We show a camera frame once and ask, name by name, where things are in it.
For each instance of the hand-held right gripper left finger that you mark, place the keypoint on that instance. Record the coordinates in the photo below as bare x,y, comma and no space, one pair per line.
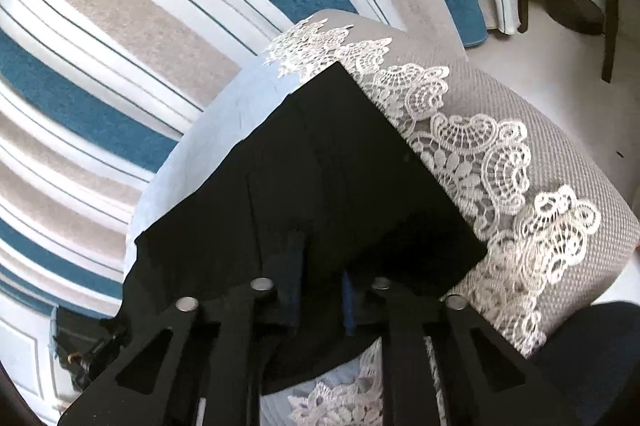
291,288

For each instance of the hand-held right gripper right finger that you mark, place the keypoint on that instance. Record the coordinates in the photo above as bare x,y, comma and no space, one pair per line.
348,306

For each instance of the black pants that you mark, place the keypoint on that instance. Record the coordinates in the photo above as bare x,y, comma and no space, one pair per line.
325,181

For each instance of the light blue lace-trimmed cloth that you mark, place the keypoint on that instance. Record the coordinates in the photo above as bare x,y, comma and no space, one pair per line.
480,155

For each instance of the person's leg in dark trousers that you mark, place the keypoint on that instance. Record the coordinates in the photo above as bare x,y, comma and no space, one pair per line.
595,356

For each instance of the grey woven ottoman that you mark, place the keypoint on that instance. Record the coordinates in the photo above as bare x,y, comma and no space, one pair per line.
560,105

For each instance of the blue beige striped rug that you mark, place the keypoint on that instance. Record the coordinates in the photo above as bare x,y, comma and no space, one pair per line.
150,15

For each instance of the dark round table base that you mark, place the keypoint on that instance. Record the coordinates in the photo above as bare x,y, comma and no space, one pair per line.
575,13

